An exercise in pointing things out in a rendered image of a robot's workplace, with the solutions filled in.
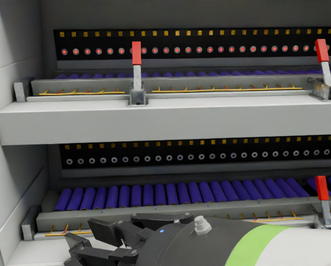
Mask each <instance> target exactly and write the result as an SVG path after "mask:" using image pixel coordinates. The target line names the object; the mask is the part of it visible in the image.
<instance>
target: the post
mask: <svg viewBox="0 0 331 266"><path fill-rule="evenodd" d="M37 55H38V56H39V59H40V66H41V72H42V80H43V79H44V60H43V39H42V18H41V0H0V68H1V67H4V66H7V65H10V64H13V63H16V62H19V61H23V60H26V59H29V58H32V57H34V56H37ZM43 167H45V173H46V180H47V184H48V190H49V191H50V176H49V155H48V144H37V145H6V146H2V145H1V142H0V229H1V227H2V226H3V225H4V223H5V222H6V220H7V219H8V217H9V216H10V214H11V213H12V211H13V210H14V209H15V207H16V206H17V204H18V203H19V201H20V200H21V198H22V197H23V195H24V194H25V192H26V191H27V189H28V188H29V187H30V185H31V184H32V182H33V181H34V180H35V178H36V176H37V175H38V173H39V172H40V170H41V169H42V168H43ZM0 266H3V265H2V261H1V257H0Z"/></svg>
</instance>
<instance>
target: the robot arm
mask: <svg viewBox="0 0 331 266"><path fill-rule="evenodd" d="M130 219H131V220H130V221H128V222H127V221H119V222H115V221H112V222H107V221H102V220H98V219H95V218H91V219H89V220H88V221H87V222H88V224H89V226H90V228H91V231H92V233H93V235H94V238H95V239H96V240H98V241H101V242H104V243H107V244H110V245H112V246H115V247H117V248H116V249H115V250H114V251H112V250H105V249H99V248H93V247H92V245H91V243H90V241H89V240H88V239H85V238H83V237H80V236H78V235H75V234H73V233H70V232H69V233H67V234H65V235H64V237H65V239H66V241H67V244H68V246H69V248H70V249H69V253H70V255H71V258H68V259H67V260H66V261H65V262H64V266H331V230H317V229H305V228H298V227H291V226H282V225H274V224H266V223H257V222H249V221H240V220H232V219H227V218H218V217H203V216H198V217H196V218H194V215H193V213H192V212H188V213H183V214H177V215H170V214H147V213H135V214H133V215H132V216H131V217H130ZM121 239H122V240H123V242H124V245H125V247H126V248H127V246H128V247H131V248H132V249H125V248H120V247H121V246H122V245H123V242H122V240H121Z"/></svg>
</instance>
